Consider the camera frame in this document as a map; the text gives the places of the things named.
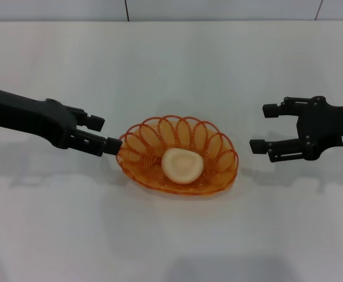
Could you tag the beige round bread bun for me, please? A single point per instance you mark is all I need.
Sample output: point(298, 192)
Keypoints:
point(183, 166)

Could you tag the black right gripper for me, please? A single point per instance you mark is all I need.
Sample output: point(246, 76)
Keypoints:
point(330, 126)

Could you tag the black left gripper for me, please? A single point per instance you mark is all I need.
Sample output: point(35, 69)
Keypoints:
point(27, 117)

